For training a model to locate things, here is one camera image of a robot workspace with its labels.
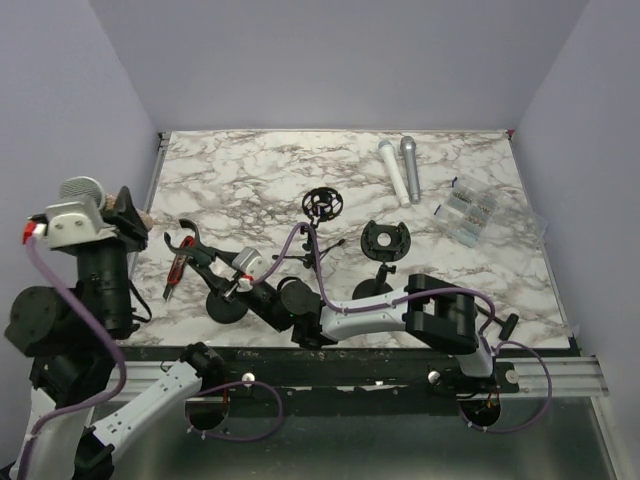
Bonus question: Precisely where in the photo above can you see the black T-handle tool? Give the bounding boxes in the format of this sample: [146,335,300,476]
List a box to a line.
[476,306,519,341]

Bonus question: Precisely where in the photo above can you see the black tripod microphone stand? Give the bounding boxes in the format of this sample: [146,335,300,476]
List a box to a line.
[283,186,346,272]

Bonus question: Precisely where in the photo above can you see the copper body mesh microphone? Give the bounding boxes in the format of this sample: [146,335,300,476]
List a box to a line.
[58,175,156,226]

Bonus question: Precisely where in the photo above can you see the black clip round-base stand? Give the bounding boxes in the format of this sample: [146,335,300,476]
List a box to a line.
[163,218,248,325]

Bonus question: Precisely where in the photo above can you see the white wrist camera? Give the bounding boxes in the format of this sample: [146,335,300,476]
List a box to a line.
[22,194,116,250]
[232,247,270,293]

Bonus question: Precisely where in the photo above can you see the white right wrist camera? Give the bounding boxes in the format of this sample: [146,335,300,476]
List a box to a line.
[232,247,270,293]

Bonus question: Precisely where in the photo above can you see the aluminium frame extrusion rail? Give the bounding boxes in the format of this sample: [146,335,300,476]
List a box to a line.
[54,354,619,480]

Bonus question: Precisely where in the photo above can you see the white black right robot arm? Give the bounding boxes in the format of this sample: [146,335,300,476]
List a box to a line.
[201,262,497,392]

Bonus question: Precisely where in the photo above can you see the black robot mounting base rail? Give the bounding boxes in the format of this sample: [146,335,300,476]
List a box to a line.
[196,347,519,417]

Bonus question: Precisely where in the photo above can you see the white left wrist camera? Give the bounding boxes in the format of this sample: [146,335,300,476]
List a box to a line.
[22,194,116,250]

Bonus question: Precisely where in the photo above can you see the white foam-head microphone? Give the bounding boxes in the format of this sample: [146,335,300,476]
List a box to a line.
[378,140,410,207]

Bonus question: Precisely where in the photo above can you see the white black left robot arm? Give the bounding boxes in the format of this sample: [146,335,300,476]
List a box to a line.
[1,177,224,479]

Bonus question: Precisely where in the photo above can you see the black round-base shock-mount stand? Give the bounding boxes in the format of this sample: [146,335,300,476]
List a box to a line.
[352,220,411,300]

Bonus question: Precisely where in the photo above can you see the silver grey handheld microphone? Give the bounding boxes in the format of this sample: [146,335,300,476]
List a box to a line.
[400,136,421,204]

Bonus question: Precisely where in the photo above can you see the red handled pliers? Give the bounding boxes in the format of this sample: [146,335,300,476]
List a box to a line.
[163,255,187,301]

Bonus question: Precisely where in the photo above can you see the clear plastic screw box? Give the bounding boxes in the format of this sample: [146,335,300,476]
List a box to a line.
[433,176,547,249]

